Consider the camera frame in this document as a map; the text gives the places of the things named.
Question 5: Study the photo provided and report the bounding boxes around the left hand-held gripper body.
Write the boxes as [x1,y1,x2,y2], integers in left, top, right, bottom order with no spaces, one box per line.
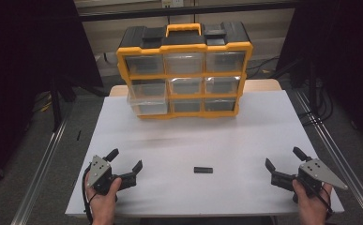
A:
[85,155,138,196]

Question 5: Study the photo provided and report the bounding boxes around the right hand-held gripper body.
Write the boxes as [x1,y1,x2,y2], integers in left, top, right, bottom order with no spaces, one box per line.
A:
[270,157,349,199]

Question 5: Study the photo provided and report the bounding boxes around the small black rectangular block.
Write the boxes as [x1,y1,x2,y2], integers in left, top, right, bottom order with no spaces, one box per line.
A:
[193,166,214,174]

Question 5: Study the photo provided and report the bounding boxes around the clear plastic organizer drawer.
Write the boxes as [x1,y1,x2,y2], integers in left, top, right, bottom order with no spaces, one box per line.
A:
[126,79,170,107]

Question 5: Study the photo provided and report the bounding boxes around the yellow black organizer cabinet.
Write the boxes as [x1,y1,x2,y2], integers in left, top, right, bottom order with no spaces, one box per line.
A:
[115,22,254,121]

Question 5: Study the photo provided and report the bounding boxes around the person's left hand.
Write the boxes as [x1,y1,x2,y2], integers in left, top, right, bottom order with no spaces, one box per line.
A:
[84,172,123,225]

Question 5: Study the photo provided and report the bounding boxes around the person's right hand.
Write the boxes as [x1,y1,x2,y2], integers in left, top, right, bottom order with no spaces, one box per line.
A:
[292,179,333,225]

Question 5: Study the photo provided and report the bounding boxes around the black metal stand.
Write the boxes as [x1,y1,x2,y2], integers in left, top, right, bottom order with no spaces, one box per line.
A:
[48,73,78,133]
[274,57,321,116]

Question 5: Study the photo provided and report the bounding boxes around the wooden table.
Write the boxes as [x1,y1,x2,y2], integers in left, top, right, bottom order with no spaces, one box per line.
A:
[108,78,283,98]

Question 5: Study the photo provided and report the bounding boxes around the set of clear drawers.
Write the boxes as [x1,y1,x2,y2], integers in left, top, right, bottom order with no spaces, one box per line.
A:
[124,51,247,116]

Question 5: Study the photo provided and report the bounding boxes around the dark curtain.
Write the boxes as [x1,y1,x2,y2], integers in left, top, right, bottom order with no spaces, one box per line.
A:
[276,0,363,144]
[0,0,104,191]

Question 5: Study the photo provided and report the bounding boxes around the black horizontal bar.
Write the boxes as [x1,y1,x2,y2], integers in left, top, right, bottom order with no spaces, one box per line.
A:
[77,0,299,23]

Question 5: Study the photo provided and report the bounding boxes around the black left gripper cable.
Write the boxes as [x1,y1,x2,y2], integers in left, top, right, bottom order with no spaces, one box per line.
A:
[81,166,95,225]

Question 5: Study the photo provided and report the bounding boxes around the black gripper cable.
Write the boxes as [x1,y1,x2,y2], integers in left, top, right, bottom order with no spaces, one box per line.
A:
[81,166,95,225]
[305,179,334,219]

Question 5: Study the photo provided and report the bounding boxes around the aluminium floor rail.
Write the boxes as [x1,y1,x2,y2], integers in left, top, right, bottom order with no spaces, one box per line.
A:
[294,89,363,225]
[10,102,74,225]

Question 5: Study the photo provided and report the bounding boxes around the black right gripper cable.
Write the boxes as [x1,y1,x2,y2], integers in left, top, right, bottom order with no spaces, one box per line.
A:
[305,179,334,219]

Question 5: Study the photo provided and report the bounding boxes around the black floor cables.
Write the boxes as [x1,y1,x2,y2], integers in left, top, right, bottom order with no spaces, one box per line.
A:
[296,78,335,127]

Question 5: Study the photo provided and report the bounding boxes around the yellow floor cable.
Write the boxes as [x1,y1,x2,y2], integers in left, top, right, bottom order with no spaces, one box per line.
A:
[32,93,53,113]

